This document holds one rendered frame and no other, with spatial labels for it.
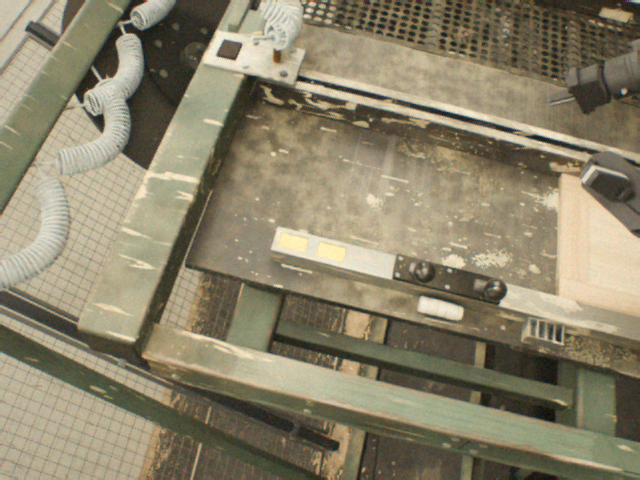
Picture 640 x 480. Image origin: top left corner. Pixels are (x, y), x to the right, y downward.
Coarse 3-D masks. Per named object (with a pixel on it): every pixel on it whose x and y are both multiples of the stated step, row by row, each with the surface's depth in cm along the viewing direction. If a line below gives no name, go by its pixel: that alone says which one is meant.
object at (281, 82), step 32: (256, 0) 112; (224, 32) 126; (224, 64) 121; (256, 64) 122; (288, 64) 122; (288, 96) 127; (320, 96) 125; (352, 96) 124; (384, 96) 126; (384, 128) 128; (416, 128) 126; (448, 128) 124; (480, 128) 123; (512, 128) 125; (512, 160) 127; (544, 160) 125; (576, 160) 122
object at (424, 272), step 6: (414, 264) 107; (420, 264) 96; (426, 264) 96; (432, 264) 97; (414, 270) 97; (420, 270) 96; (426, 270) 96; (432, 270) 96; (414, 276) 97; (420, 276) 96; (426, 276) 96; (432, 276) 96; (420, 282) 97; (426, 282) 97
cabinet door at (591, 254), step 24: (576, 192) 124; (576, 216) 121; (600, 216) 122; (576, 240) 118; (600, 240) 119; (624, 240) 120; (576, 264) 115; (600, 264) 116; (624, 264) 117; (576, 288) 113; (600, 288) 113; (624, 288) 114; (624, 312) 111
